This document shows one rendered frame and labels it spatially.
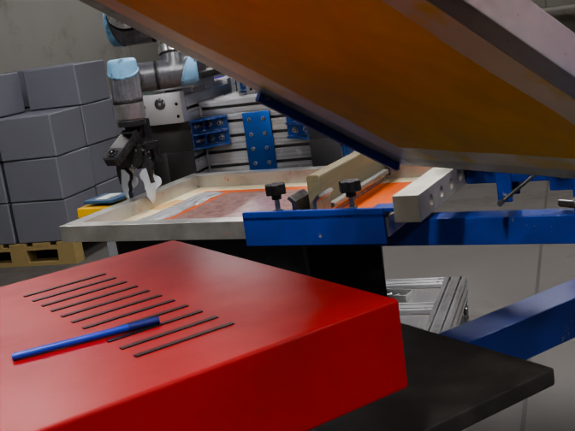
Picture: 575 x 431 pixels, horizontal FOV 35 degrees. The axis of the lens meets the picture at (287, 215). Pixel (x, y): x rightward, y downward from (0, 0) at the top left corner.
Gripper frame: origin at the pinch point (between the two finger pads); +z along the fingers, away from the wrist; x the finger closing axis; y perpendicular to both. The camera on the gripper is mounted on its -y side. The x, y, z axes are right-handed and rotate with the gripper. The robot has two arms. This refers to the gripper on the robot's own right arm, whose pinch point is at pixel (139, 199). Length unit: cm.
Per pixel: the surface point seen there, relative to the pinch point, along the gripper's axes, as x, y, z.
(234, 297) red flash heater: -89, -109, -13
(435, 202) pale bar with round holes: -85, -25, -3
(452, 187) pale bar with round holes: -85, -13, -3
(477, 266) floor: -13, 261, 99
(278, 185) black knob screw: -55, -29, -8
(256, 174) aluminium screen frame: -20.3, 25.3, -0.1
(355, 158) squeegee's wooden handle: -60, 0, -7
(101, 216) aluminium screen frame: -2.0, -18.6, -0.3
